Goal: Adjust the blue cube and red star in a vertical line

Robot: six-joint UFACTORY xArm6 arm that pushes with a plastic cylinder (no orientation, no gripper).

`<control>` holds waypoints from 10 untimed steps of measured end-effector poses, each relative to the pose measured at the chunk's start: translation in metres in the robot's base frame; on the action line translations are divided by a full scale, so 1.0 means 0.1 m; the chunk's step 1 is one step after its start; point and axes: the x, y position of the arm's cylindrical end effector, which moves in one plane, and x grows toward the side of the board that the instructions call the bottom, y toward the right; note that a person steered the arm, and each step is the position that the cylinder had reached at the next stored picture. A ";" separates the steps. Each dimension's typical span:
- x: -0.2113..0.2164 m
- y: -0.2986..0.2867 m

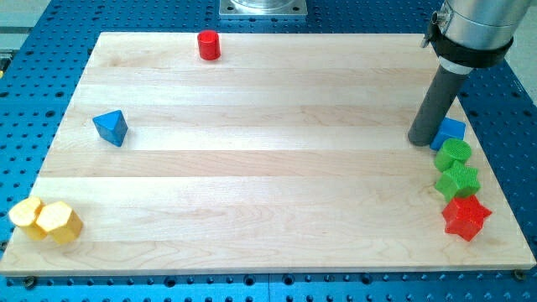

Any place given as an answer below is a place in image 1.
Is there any blue cube block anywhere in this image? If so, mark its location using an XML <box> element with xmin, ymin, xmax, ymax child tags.
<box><xmin>430</xmin><ymin>117</ymin><xmax>466</xmax><ymax>151</ymax></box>

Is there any red star block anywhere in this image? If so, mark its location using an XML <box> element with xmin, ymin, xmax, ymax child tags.
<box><xmin>442</xmin><ymin>195</ymin><xmax>493</xmax><ymax>242</ymax></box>

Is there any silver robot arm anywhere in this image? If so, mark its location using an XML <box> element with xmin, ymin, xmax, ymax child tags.
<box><xmin>420</xmin><ymin>0</ymin><xmax>532</xmax><ymax>75</ymax></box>

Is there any green star block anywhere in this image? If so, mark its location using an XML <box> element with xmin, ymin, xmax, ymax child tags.
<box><xmin>435</xmin><ymin>161</ymin><xmax>482</xmax><ymax>202</ymax></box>

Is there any wooden board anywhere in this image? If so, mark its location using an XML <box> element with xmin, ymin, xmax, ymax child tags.
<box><xmin>1</xmin><ymin>32</ymin><xmax>535</xmax><ymax>276</ymax></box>

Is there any red cylinder block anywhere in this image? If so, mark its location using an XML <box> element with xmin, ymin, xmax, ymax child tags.
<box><xmin>197</xmin><ymin>30</ymin><xmax>221</xmax><ymax>60</ymax></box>

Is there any blue triangular prism block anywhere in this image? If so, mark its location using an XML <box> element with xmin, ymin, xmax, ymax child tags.
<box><xmin>92</xmin><ymin>110</ymin><xmax>128</xmax><ymax>147</ymax></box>

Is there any green cylinder block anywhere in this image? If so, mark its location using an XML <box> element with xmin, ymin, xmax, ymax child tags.
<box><xmin>434</xmin><ymin>138</ymin><xmax>472</xmax><ymax>172</ymax></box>

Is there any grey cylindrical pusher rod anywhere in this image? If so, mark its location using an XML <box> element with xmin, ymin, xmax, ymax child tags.
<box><xmin>408</xmin><ymin>65</ymin><xmax>472</xmax><ymax>147</ymax></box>

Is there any yellow hexagon block right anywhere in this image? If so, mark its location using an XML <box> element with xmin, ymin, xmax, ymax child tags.
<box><xmin>36</xmin><ymin>201</ymin><xmax>83</xmax><ymax>244</ymax></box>

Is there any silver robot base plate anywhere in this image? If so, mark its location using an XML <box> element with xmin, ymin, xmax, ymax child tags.
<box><xmin>219</xmin><ymin>0</ymin><xmax>308</xmax><ymax>17</ymax></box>

